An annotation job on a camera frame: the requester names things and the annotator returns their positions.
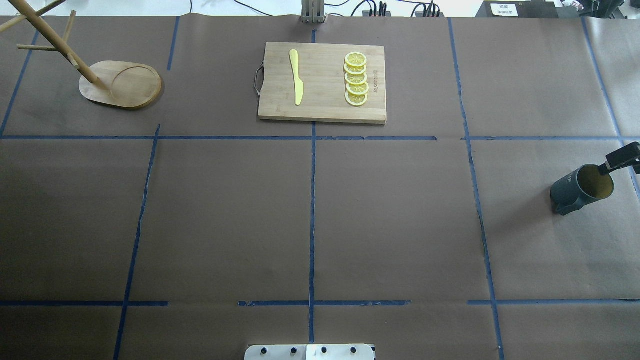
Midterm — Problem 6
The dark teal ribbed mug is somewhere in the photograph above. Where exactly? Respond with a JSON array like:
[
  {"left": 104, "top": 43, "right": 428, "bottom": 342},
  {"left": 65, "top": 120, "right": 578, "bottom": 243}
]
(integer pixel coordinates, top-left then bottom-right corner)
[{"left": 550, "top": 164, "right": 615, "bottom": 215}]

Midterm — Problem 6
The wooden mug tree rack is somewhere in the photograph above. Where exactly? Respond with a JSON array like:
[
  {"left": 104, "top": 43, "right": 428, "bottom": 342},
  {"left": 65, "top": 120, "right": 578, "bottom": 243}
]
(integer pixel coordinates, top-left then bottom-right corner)
[{"left": 1, "top": 0, "right": 163, "bottom": 110}]

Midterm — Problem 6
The black box with label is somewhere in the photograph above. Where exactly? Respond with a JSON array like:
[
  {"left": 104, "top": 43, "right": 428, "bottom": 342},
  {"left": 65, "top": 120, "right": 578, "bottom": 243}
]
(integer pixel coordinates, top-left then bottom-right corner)
[{"left": 475, "top": 0, "right": 559, "bottom": 19}]

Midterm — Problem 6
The bamboo cutting board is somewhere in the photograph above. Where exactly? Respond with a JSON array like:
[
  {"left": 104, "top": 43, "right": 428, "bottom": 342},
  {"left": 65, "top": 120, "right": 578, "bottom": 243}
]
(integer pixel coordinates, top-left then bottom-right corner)
[{"left": 257, "top": 42, "right": 387, "bottom": 125}]

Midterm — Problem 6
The yellow plastic knife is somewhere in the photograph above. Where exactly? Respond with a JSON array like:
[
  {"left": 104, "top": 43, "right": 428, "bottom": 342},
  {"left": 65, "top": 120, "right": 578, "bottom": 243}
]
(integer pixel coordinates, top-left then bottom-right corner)
[{"left": 289, "top": 48, "right": 304, "bottom": 106}]

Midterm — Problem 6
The aluminium camera post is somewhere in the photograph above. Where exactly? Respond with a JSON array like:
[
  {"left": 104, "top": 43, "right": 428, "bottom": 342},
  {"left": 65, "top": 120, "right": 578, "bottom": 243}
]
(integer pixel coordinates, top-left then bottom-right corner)
[{"left": 301, "top": 0, "right": 327, "bottom": 24}]

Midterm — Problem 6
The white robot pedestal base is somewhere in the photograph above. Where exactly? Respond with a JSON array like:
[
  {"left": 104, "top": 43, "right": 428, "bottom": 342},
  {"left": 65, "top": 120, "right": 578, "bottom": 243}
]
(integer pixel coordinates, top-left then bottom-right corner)
[{"left": 244, "top": 343, "right": 377, "bottom": 360}]

